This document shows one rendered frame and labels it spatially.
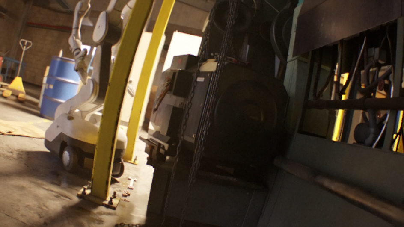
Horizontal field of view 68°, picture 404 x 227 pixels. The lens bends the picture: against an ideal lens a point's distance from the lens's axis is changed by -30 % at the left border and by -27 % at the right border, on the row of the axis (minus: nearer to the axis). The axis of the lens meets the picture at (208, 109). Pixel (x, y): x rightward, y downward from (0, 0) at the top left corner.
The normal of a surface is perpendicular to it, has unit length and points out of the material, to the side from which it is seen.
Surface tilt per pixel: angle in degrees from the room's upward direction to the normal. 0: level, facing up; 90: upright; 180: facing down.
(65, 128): 91
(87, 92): 90
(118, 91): 90
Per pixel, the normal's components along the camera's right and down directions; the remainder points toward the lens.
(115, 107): 0.10, 0.00
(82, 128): 0.34, -0.48
